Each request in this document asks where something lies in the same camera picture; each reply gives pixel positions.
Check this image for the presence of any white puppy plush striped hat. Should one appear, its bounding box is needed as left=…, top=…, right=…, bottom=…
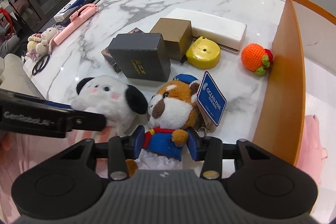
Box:
left=71, top=76, right=148, bottom=143

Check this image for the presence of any pink cloth pouch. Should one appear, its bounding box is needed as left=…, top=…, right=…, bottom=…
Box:
left=295, top=115, right=327, bottom=185

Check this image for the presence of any illustrated anime card box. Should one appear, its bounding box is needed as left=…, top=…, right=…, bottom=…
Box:
left=101, top=27, right=143, bottom=74

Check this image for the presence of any black gift box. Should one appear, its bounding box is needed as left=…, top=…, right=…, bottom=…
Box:
left=108, top=32, right=171, bottom=82

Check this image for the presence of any fox plush blue uniform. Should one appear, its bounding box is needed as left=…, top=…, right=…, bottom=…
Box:
left=126, top=74, right=201, bottom=176

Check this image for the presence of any brown cardboard box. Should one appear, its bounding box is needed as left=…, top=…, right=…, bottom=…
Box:
left=150, top=18, right=193, bottom=61

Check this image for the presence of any white rectangular box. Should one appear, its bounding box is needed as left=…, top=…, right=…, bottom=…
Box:
left=165, top=8, right=247, bottom=54

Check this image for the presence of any orange storage box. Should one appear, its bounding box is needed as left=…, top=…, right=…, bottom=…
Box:
left=252, top=0, right=336, bottom=214

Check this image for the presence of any blue Ocean Park tag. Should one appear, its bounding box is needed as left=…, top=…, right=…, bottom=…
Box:
left=197, top=71, right=227, bottom=127

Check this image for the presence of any white blue card box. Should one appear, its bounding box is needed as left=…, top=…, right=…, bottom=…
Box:
left=54, top=0, right=84, bottom=23

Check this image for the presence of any pink selfie stick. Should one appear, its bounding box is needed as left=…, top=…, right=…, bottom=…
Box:
left=54, top=3, right=99, bottom=45

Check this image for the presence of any orange crocheted ball toy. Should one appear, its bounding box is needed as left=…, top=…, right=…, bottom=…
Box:
left=241, top=43, right=273, bottom=76

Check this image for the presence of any yellow tape measure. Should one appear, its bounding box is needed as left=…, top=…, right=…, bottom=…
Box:
left=180, top=36, right=221, bottom=69

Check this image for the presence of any black hair tie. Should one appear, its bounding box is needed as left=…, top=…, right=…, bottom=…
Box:
left=31, top=53, right=51, bottom=77

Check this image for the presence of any small bunny plush keychain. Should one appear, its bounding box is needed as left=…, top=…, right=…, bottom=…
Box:
left=25, top=27, right=60, bottom=62

